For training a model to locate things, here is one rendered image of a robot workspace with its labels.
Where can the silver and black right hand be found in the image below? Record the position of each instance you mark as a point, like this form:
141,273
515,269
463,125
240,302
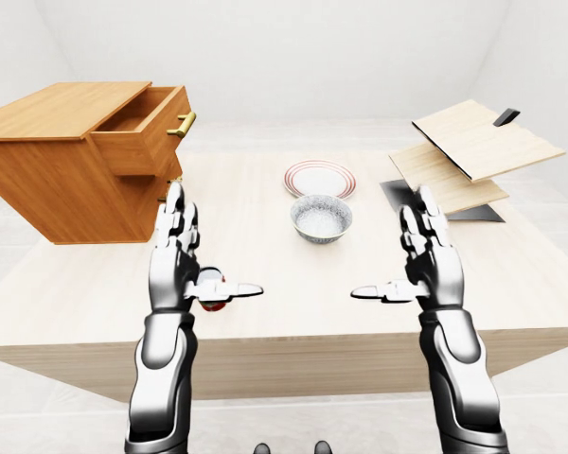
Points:
438,274

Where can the silver and black left hand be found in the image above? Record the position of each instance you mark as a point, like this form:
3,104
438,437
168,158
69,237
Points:
170,269

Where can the silver and black left arm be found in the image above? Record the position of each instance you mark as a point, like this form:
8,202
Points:
163,378

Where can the silver and black right arm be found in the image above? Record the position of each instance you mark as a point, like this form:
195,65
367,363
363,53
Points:
459,373

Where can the closed wooden drawer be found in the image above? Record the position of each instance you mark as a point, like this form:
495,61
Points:
152,222
170,170

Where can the open wooden drawer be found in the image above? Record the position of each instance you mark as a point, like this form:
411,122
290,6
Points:
128,151

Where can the wooden cabinet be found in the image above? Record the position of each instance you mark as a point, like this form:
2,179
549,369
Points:
42,179

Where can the red mug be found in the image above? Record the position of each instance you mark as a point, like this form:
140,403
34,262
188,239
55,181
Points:
212,307

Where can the patterned blue-white bowl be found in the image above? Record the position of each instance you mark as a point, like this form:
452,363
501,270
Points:
322,220

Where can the pale wooden two-tier rack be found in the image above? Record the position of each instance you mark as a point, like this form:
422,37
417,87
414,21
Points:
483,142

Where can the white plate with red rings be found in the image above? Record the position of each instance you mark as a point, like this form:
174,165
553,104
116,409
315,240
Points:
320,179

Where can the small dark rounded shape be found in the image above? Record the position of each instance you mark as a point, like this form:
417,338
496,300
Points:
322,447
262,448

